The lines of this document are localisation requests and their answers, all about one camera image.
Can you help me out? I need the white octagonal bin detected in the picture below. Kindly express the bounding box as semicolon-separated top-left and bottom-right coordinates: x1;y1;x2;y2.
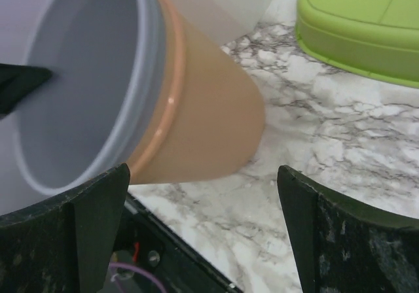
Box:
170;0;272;45

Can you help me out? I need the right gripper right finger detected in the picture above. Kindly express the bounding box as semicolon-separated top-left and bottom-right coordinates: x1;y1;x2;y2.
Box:
277;165;418;292

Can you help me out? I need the orange capybara bucket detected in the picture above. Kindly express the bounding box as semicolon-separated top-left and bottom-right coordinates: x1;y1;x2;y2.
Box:
127;0;265;184

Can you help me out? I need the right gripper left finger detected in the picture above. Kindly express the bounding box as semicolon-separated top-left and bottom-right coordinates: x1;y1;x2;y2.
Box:
1;164;130;292

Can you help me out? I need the grey round bucket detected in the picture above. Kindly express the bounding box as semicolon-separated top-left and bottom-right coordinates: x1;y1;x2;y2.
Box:
14;0;166;196

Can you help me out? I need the green plastic tray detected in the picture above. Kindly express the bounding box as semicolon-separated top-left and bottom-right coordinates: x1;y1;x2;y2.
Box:
295;0;418;88

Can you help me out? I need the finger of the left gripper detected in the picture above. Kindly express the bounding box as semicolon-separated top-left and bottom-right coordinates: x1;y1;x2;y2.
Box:
0;63;53;119

